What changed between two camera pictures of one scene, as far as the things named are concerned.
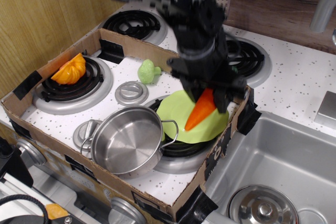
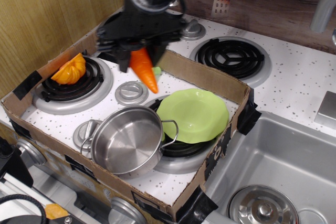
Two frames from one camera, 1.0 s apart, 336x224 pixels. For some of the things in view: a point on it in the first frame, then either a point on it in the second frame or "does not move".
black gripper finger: (223, 97) → (155, 53)
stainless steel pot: (128, 141) does not move
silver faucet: (319, 21) does not move
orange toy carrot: (204, 105) → (140, 61)
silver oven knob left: (32, 155) does not move
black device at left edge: (13, 164) does not move
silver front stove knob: (83, 134) does not move
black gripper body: (210, 64) → (127, 29)
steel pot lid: (263, 204) does not move
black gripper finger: (193, 87) → (123, 58)
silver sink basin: (279, 150) does not move
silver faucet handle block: (326, 115) does not move
